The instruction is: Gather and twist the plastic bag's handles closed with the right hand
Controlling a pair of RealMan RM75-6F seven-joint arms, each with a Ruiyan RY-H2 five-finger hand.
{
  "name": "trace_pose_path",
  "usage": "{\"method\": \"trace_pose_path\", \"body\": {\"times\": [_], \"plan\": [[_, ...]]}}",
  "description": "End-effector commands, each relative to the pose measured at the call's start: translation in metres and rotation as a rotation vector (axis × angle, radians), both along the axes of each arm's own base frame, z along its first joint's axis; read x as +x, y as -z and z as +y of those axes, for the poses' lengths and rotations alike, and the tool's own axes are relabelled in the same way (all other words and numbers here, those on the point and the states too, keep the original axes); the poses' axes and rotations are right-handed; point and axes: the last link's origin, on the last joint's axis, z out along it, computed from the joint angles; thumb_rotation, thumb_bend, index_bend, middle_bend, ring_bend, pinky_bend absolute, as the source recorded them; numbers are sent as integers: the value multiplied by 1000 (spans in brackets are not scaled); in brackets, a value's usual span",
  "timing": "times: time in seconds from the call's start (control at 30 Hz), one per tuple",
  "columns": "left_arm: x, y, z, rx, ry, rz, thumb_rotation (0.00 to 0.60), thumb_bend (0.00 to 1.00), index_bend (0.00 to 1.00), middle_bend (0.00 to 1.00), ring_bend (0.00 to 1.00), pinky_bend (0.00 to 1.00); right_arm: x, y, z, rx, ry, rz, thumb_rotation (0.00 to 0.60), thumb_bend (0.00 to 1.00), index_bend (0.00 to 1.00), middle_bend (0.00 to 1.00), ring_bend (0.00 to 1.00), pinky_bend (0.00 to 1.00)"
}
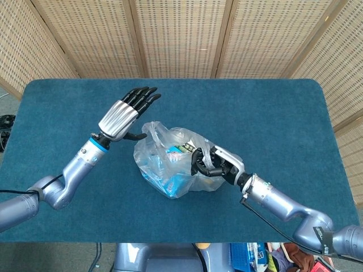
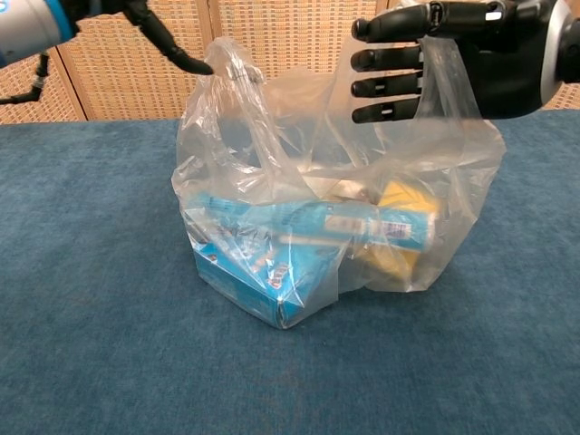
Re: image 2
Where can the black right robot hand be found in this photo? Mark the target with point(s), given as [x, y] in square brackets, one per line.
[503, 68]

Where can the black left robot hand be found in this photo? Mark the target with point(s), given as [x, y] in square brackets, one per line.
[158, 31]

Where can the clear plastic carrier bag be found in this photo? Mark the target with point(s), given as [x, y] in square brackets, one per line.
[408, 149]

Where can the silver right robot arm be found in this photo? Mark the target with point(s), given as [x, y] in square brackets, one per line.
[572, 59]

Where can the woven bamboo folding screen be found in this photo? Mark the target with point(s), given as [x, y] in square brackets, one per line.
[294, 31]

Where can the yellow package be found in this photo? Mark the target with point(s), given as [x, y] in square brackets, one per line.
[403, 195]

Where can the silver beige wrapped item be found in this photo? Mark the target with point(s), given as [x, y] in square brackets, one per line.
[351, 192]

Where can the long blue toothpaste box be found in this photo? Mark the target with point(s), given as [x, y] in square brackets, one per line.
[317, 219]

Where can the teal blue table cloth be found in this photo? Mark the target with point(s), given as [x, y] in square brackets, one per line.
[90, 272]

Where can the blue cardboard box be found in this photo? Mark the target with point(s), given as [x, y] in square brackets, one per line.
[235, 281]

